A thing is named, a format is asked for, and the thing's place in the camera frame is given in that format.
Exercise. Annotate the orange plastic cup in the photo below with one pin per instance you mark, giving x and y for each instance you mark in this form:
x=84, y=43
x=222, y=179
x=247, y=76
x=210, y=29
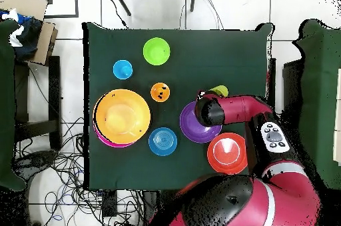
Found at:
x=159, y=92

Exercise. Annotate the large orange plastic bowl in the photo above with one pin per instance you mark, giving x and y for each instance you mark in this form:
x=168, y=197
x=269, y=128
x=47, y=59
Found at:
x=122, y=116

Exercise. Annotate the pale yellow-green plastic cup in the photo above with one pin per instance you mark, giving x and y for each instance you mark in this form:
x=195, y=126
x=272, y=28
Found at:
x=219, y=90

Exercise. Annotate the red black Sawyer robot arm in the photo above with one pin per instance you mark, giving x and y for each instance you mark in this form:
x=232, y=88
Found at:
x=239, y=108

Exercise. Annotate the purple plastic bowl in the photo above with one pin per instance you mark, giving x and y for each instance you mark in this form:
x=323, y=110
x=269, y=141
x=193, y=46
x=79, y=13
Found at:
x=189, y=127

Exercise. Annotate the small blue plastic bowl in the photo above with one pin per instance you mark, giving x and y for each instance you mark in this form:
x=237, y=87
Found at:
x=162, y=141

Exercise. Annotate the small green plastic bowl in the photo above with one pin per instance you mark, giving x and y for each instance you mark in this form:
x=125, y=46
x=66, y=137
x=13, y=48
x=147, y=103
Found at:
x=156, y=51

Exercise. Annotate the blue plastic cup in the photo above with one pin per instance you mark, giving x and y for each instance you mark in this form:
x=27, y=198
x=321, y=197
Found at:
x=122, y=69

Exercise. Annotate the dark green table cloth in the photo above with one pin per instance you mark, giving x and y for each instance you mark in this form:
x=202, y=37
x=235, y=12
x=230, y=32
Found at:
x=213, y=58

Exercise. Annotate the red plastic bowl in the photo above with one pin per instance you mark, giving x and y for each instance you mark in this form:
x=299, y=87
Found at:
x=226, y=154

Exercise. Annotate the large pink plastic bowl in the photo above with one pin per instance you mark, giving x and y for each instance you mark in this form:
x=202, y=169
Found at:
x=106, y=142

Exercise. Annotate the black power strip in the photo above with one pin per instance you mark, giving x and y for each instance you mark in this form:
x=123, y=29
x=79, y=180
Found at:
x=109, y=204

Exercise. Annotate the black wooden stool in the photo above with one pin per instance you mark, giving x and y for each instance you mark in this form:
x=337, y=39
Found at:
x=54, y=90

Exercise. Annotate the green cloth covered table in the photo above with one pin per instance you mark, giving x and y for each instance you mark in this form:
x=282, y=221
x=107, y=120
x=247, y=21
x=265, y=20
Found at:
x=319, y=90
x=6, y=103

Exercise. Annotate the blue and white clothes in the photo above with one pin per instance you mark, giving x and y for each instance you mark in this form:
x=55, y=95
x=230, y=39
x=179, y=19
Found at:
x=26, y=39

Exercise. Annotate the brown cardboard box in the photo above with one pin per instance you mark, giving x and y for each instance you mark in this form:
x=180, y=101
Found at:
x=26, y=4

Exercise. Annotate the black metal frame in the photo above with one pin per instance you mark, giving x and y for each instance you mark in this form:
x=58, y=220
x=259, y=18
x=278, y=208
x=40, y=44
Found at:
x=76, y=2

